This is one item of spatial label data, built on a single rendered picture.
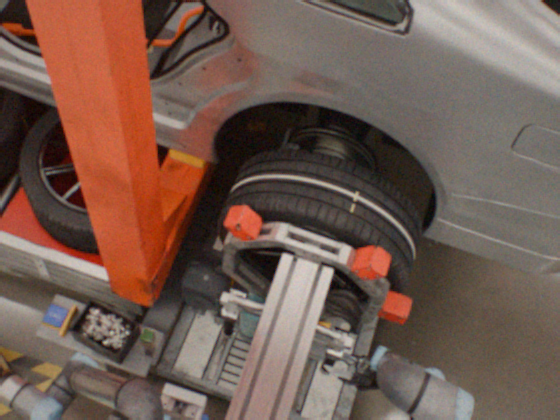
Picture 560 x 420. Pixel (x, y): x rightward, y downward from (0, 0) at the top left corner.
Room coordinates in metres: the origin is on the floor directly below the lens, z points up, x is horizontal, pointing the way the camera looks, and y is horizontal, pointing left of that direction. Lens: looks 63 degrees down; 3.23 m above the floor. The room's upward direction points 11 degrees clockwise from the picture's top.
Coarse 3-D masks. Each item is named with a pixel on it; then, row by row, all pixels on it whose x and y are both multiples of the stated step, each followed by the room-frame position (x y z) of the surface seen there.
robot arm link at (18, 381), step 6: (12, 378) 0.42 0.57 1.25; (18, 378) 0.42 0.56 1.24; (24, 378) 0.43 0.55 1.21; (6, 384) 0.40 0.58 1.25; (12, 384) 0.40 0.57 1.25; (18, 384) 0.40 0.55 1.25; (0, 390) 0.38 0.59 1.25; (6, 390) 0.38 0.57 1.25; (12, 390) 0.39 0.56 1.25; (0, 396) 0.37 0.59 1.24; (6, 396) 0.37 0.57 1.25; (12, 396) 0.37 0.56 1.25; (6, 402) 0.36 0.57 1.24
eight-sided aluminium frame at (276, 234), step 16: (272, 224) 1.05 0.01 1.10; (288, 224) 1.05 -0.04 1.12; (256, 240) 1.00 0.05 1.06; (272, 240) 0.99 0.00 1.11; (288, 240) 0.99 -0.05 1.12; (304, 240) 1.02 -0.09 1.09; (320, 240) 1.01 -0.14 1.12; (224, 256) 1.02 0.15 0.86; (320, 256) 0.97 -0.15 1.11; (336, 256) 0.97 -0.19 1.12; (352, 256) 0.99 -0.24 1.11; (240, 272) 1.02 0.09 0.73; (256, 272) 1.05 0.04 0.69; (352, 272) 0.95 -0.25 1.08; (256, 288) 1.00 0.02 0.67; (368, 288) 0.94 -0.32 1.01; (384, 288) 0.96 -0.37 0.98; (368, 304) 0.94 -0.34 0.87; (320, 320) 0.95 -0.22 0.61; (336, 320) 0.95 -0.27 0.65; (368, 320) 0.93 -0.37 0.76
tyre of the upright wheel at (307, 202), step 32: (256, 160) 1.29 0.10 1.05; (288, 160) 1.26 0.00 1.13; (320, 160) 1.26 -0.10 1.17; (256, 192) 1.15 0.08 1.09; (288, 192) 1.13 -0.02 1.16; (320, 192) 1.14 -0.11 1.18; (352, 192) 1.17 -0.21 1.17; (384, 192) 1.21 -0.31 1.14; (320, 224) 1.05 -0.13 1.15; (352, 224) 1.06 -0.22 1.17; (384, 224) 1.11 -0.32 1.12; (416, 224) 1.19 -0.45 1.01
